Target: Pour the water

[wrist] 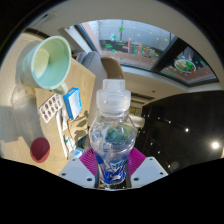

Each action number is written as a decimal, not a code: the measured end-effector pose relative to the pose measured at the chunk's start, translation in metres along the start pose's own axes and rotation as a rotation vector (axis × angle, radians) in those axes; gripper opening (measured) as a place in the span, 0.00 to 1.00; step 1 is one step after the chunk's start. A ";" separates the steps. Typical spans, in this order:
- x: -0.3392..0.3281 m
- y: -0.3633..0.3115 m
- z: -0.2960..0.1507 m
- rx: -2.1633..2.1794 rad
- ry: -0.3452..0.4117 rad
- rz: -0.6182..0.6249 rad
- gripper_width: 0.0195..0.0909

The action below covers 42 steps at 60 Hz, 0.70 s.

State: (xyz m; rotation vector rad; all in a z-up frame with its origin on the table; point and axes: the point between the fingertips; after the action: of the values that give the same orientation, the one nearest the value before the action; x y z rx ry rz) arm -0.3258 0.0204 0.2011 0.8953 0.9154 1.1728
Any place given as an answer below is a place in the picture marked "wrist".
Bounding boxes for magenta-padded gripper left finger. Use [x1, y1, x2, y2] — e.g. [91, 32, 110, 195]
[59, 148, 99, 189]

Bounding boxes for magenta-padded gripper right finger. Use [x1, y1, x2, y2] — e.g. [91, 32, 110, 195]
[128, 148, 169, 189]

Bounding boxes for clear blue-labelled drink bottle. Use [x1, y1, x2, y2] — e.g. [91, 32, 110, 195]
[88, 78, 138, 188]

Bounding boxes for flat round red coaster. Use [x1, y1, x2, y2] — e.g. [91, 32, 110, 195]
[29, 137, 51, 164]

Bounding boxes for flat blue medicine box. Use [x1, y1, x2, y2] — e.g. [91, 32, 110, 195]
[63, 87, 83, 120]

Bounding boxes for red pill blister pack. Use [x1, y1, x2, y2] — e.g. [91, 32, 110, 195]
[38, 93, 64, 124]

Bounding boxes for group of ceiling spot lights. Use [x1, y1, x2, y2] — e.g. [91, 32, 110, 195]
[156, 116, 222, 168]

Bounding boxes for round wreath window decal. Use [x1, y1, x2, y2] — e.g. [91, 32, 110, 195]
[173, 58, 198, 74]

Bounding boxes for pale green ceramic mug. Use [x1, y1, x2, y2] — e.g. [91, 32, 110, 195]
[20, 35, 73, 96]

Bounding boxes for christmas tree window decal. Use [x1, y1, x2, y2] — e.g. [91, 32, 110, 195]
[123, 38, 158, 60]

